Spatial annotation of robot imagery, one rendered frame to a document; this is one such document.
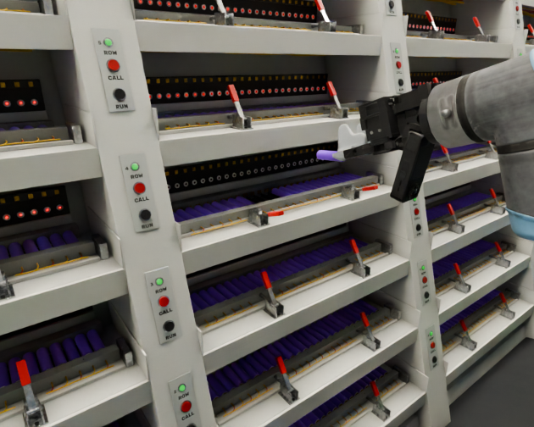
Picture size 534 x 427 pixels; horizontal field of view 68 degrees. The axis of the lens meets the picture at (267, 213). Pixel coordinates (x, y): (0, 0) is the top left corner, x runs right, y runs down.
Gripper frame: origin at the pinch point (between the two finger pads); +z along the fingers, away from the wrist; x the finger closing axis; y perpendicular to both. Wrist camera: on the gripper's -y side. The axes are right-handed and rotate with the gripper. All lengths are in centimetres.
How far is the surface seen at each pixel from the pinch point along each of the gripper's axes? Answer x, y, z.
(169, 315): 33.8, -19.9, 12.4
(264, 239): 12.4, -12.3, 12.7
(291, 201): 1.0, -6.5, 16.7
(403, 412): -21, -66, 16
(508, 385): -67, -80, 13
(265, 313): 13.1, -27.6, 16.7
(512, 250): -99, -44, 20
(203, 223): 22.5, -6.6, 16.6
